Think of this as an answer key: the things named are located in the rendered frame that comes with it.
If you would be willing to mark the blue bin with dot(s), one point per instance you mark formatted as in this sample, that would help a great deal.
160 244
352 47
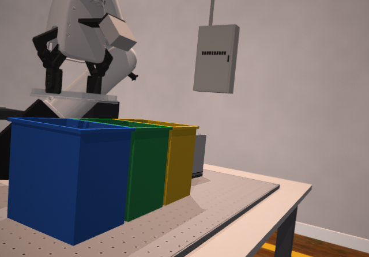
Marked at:
68 177

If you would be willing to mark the yellow bin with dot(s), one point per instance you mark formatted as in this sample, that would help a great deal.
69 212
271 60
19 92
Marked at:
180 156

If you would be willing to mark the green bin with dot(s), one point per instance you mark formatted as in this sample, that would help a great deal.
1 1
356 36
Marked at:
147 166

